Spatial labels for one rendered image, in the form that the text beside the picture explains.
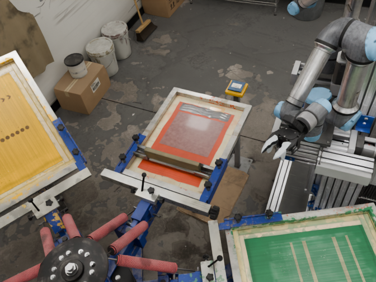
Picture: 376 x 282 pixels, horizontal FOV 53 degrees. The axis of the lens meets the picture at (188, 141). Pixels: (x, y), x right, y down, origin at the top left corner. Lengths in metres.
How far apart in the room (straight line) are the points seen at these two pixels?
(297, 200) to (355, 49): 1.65
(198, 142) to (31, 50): 2.08
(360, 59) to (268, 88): 2.55
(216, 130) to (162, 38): 2.71
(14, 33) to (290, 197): 2.74
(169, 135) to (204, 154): 0.28
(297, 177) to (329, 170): 1.12
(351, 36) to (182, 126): 1.27
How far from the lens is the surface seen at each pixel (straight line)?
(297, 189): 3.07
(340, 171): 2.03
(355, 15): 2.34
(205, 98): 2.59
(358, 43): 1.60
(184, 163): 2.16
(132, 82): 4.39
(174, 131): 2.45
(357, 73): 1.69
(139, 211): 2.05
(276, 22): 5.09
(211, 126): 2.45
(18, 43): 3.81
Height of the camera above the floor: 2.78
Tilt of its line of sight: 50 degrees down
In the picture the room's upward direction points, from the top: 10 degrees counter-clockwise
